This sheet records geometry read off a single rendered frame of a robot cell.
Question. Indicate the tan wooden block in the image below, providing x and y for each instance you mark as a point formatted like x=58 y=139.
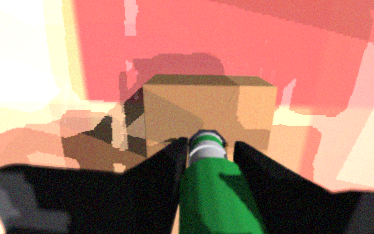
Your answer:
x=234 y=107

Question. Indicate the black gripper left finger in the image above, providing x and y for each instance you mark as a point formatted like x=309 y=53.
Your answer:
x=142 y=200

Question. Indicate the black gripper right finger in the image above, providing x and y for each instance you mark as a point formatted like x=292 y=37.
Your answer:
x=291 y=204

